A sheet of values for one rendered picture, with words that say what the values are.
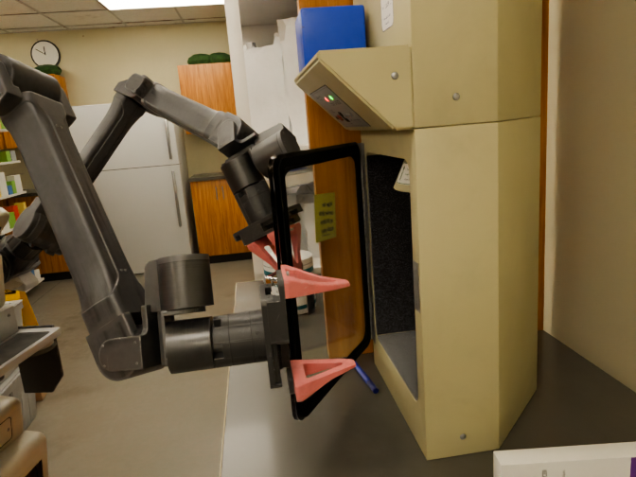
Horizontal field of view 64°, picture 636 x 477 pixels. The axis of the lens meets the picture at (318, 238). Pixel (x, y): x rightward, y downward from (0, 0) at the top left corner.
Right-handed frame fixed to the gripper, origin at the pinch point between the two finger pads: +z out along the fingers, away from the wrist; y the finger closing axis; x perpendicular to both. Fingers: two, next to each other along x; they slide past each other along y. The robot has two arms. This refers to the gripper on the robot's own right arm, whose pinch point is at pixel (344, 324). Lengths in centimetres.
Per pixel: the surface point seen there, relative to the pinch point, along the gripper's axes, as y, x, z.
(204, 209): -56, 510, -64
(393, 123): 21.8, 8.8, 9.4
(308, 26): 37.2, 28.6, 2.4
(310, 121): 23, 46, 4
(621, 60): 29, 29, 55
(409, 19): 33.8, 9.1, 12.1
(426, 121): 21.7, 8.8, 13.6
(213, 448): -119, 164, -41
